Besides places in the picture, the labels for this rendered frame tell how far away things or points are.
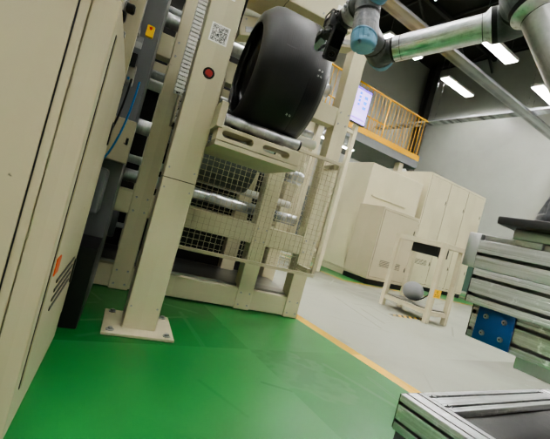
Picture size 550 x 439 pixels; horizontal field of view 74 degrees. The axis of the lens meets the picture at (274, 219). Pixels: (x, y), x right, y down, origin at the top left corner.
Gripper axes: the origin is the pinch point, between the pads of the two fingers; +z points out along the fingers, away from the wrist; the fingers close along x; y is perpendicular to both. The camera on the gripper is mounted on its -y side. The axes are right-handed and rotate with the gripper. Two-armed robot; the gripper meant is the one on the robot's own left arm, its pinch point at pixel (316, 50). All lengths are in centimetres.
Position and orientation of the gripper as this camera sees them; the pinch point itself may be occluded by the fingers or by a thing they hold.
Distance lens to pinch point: 150.0
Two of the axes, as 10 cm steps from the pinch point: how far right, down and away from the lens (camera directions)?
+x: -8.9, -2.5, -3.8
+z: -3.9, 0.3, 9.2
